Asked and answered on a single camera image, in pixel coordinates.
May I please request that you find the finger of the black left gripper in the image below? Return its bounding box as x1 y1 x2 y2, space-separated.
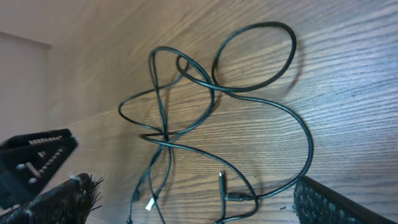
1 129 78 209

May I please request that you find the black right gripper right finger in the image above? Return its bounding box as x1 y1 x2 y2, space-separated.
281 176 397 224

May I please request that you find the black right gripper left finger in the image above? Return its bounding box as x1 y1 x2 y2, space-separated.
1 173 103 224

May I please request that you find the black cable bundle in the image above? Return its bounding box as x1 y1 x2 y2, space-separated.
118 21 314 224

